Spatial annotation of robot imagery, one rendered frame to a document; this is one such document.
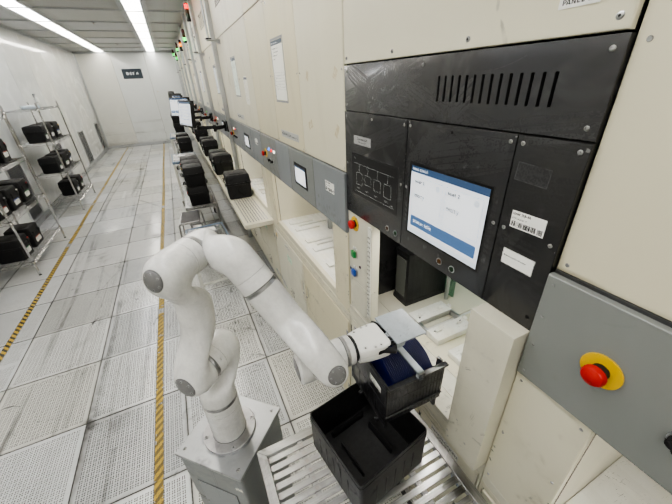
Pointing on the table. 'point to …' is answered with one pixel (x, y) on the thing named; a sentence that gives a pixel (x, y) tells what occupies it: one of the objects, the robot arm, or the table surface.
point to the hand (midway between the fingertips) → (397, 330)
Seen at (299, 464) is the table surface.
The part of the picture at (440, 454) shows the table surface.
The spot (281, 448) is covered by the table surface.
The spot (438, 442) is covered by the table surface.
